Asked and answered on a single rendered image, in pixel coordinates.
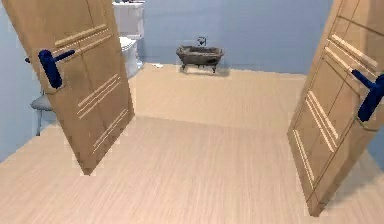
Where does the grey round stool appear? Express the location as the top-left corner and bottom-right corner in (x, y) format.
(30, 94), (54, 137)

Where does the dark grey bathtub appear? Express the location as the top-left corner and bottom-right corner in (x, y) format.
(175, 45), (225, 74)

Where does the brown wooden room door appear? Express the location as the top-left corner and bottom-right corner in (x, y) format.
(1, 0), (136, 176)
(287, 0), (384, 218)

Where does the dark blue door handle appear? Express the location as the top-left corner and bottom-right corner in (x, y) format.
(351, 69), (384, 123)
(24, 48), (76, 90)

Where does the white toilet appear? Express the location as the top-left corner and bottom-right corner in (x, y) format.
(112, 0), (146, 80)

